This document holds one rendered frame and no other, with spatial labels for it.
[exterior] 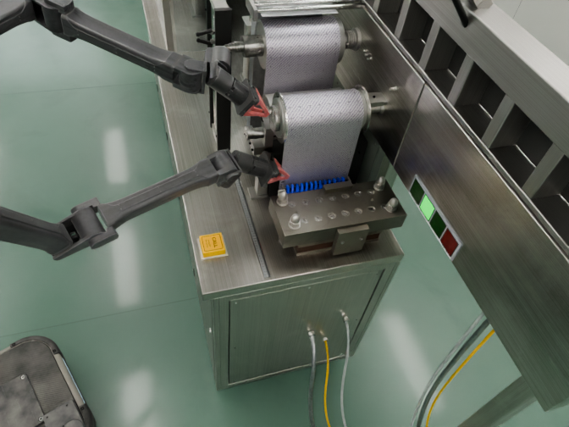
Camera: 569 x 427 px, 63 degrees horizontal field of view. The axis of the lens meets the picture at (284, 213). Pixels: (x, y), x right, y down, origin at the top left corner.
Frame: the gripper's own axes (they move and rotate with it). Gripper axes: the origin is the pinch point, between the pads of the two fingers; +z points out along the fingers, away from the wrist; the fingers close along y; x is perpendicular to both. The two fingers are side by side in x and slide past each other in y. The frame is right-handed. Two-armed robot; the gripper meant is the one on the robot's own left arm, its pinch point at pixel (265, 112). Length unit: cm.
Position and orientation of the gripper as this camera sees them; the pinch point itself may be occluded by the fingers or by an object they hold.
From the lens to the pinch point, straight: 134.7
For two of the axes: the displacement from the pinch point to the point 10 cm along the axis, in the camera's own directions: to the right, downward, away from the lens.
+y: 2.4, 7.3, -6.4
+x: 7.0, -5.8, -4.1
